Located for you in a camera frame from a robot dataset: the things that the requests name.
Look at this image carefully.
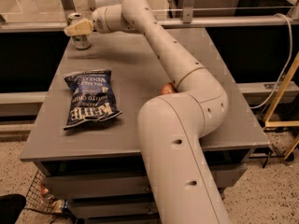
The green and white 7up can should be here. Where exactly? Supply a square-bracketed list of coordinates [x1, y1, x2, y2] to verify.
[67, 12, 92, 50]

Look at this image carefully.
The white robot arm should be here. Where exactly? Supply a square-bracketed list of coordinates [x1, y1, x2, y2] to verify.
[64, 0, 231, 224]

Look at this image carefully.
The blue Kettle chips bag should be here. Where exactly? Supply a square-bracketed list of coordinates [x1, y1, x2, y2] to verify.
[64, 69, 121, 130]

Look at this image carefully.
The red apple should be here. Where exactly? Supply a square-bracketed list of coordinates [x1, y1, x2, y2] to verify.
[161, 83, 177, 95]

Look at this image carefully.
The grey drawer cabinet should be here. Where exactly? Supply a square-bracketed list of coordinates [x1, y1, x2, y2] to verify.
[21, 28, 268, 224]

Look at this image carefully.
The black object bottom left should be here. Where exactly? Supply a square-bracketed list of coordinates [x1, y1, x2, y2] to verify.
[0, 194, 26, 224]

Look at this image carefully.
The metal railing frame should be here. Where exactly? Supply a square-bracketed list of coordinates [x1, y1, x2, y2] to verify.
[0, 0, 299, 31]

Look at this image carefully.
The wire basket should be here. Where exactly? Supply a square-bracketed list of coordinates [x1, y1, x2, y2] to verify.
[25, 171, 71, 217]

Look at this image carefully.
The yellow wooden frame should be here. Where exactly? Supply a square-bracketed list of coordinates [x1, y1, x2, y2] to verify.
[263, 54, 299, 161]

